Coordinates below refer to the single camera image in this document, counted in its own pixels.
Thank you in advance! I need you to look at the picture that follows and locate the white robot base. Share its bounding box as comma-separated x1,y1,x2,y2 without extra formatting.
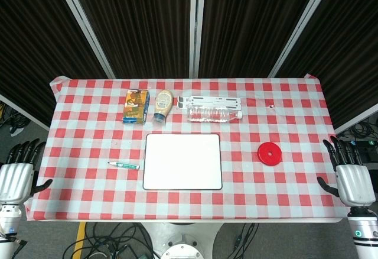
141,222,232,259

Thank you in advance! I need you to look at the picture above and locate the orange blue carton box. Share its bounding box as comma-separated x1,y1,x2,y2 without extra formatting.
122,89,150,125

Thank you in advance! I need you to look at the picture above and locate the white partition post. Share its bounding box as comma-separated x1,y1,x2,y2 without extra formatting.
268,0,338,78
188,0,205,79
52,0,116,79

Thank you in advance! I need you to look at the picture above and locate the dark fabric partition panel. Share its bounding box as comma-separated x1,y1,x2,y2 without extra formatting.
0,0,109,127
67,0,196,79
198,0,323,79
276,0,378,131

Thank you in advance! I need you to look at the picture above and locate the black floor cable bundle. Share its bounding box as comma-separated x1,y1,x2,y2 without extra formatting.
63,222,155,259

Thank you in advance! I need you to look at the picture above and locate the white board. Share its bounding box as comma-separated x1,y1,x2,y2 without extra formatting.
142,133,223,191

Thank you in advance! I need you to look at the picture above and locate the yellow floor tape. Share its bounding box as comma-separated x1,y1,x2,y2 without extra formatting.
71,222,87,259

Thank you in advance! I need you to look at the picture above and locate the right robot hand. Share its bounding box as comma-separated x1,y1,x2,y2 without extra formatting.
317,135,377,207

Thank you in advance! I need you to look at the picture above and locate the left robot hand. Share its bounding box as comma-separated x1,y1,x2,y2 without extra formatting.
0,138,53,205

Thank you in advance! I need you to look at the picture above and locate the black electronics box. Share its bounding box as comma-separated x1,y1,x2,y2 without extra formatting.
353,140,378,163

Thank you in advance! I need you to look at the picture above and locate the beige squeeze sauce bottle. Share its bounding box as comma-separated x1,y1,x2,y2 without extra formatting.
152,89,174,124

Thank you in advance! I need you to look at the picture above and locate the green marker pen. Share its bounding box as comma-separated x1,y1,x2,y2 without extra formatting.
107,161,141,171

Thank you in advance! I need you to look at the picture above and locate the clear plastic water bottle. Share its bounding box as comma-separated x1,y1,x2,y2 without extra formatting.
186,106,243,123

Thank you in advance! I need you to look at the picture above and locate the red white checkered tablecloth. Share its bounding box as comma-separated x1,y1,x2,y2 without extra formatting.
24,75,350,222

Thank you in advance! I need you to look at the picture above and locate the red plastic disc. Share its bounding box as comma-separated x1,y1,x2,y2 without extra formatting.
257,141,283,164

